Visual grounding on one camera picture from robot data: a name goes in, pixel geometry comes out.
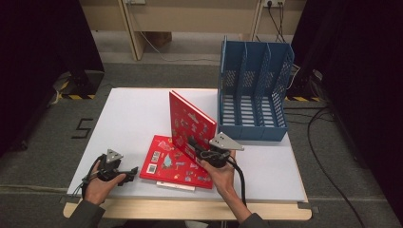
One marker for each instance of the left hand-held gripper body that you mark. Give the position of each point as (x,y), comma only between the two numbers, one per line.
(109,169)

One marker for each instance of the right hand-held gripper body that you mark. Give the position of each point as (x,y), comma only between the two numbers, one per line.
(221,142)

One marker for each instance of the red picture book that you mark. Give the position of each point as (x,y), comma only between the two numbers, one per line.
(187,120)
(168,164)

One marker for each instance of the blue plastic file rack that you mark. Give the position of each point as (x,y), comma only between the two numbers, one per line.
(253,129)

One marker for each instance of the person's left hand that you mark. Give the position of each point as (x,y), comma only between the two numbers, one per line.
(96,190)

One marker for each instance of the person's right hand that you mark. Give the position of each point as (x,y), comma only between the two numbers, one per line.
(223,179)

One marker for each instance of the grey tape piece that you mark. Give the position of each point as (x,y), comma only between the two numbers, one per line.
(69,199)
(312,209)

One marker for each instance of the black tape floor mark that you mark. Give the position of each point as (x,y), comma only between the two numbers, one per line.
(86,120)

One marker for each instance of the light wooden table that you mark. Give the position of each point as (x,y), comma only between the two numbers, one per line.
(190,210)

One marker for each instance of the yellow black hazard tape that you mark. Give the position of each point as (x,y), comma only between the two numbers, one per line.
(76,97)
(301,98)

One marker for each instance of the black stand base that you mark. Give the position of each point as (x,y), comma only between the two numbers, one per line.
(88,82)

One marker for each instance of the light wooden desk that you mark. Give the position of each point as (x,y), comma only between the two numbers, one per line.
(190,19)

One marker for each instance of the black curtain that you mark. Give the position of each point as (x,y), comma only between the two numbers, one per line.
(31,47)
(364,63)

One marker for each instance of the white wall socket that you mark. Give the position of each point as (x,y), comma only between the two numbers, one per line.
(135,1)
(274,3)

